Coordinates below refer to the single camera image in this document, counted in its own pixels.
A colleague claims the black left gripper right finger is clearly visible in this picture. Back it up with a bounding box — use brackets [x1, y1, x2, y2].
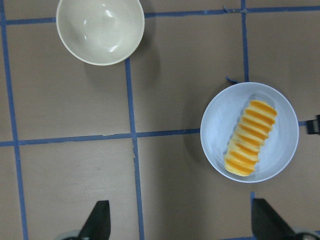
[251, 198, 300, 240]

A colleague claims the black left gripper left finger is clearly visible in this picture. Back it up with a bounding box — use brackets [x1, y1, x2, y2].
[78, 200, 111, 240]

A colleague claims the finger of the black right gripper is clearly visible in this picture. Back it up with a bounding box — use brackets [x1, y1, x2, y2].
[306, 114, 320, 135]

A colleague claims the yellow ridged bread loaf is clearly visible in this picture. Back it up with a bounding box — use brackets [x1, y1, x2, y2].
[223, 99, 277, 177]

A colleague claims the blue plate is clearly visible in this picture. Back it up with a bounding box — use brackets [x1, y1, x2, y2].
[200, 82, 299, 184]

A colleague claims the white ceramic bowl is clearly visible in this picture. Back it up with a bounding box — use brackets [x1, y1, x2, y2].
[56, 0, 145, 66]

